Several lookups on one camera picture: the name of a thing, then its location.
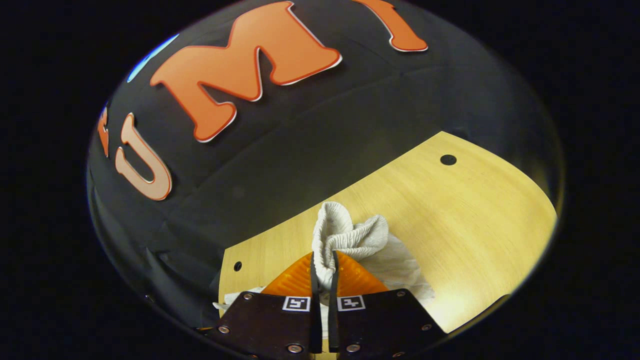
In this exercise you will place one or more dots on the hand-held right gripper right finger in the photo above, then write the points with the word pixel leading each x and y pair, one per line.
pixel 333 310

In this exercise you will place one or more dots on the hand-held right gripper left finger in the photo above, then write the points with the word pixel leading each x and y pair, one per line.
pixel 314 300

